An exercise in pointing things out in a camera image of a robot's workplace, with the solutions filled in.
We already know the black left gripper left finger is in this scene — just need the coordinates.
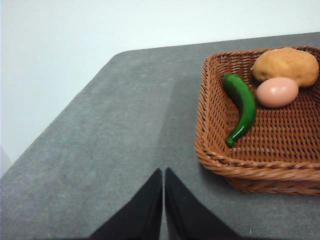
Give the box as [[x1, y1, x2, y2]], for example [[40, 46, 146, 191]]
[[89, 168, 163, 240]]

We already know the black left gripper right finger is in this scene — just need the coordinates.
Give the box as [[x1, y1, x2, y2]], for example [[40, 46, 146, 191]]
[[164, 167, 242, 240]]

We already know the brown wicker basket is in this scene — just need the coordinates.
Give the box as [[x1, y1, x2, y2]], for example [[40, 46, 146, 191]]
[[194, 45, 320, 196]]

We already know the green chili pepper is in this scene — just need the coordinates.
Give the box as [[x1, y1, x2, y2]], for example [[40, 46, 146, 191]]
[[222, 73, 257, 148]]

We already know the pale pink egg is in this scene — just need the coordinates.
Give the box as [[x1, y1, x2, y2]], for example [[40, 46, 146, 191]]
[[255, 76, 300, 109]]

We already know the yellow-brown potato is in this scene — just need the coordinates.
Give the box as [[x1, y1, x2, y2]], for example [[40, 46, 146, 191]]
[[251, 47, 320, 88]]

